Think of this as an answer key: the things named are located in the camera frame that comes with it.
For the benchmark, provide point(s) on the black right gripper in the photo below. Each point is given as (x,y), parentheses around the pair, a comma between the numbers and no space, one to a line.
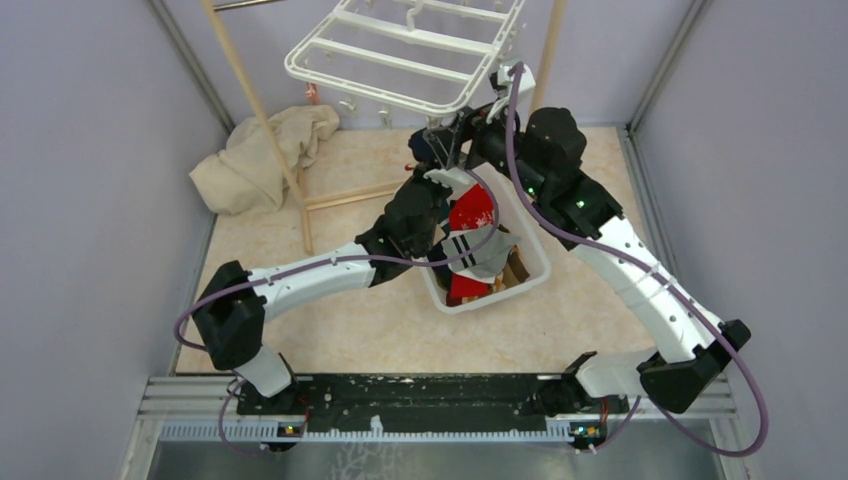
(473,125)

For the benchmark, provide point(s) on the dark navy sock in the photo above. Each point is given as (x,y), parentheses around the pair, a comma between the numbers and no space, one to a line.
(428,150)

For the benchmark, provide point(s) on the red snowflake sock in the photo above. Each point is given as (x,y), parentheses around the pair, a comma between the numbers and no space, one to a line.
(473,210)

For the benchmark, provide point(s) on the white plastic sock hanger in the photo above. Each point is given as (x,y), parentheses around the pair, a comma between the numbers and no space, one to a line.
(426,57)

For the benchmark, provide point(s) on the white plastic laundry basket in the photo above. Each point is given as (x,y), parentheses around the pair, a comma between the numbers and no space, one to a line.
(509,215)

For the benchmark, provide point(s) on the white grey sock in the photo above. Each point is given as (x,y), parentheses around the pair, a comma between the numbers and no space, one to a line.
(480,253)

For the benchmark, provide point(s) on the red plain sock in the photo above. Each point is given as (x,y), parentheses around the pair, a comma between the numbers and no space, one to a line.
(462,287)

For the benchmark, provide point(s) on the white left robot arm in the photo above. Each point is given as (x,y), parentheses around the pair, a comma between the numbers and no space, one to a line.
(237,302)

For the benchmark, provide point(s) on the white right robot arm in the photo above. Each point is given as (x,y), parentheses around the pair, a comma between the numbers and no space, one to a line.
(544,162)

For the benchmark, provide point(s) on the brown cloth in basket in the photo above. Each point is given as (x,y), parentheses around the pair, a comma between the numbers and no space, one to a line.
(513,274)

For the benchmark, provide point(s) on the beige crumpled cloth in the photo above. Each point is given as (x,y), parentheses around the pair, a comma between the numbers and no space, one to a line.
(246,175)

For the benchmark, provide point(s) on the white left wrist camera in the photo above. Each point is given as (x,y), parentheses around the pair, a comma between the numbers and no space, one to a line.
(457,180)

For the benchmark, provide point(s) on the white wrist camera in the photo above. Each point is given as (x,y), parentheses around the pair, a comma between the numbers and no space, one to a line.
(457,180)
(510,79)

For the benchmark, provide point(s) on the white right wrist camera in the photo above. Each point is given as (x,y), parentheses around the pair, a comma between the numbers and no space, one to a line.
(510,79)

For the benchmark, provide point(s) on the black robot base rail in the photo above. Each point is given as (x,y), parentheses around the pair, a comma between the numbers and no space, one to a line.
(386,408)

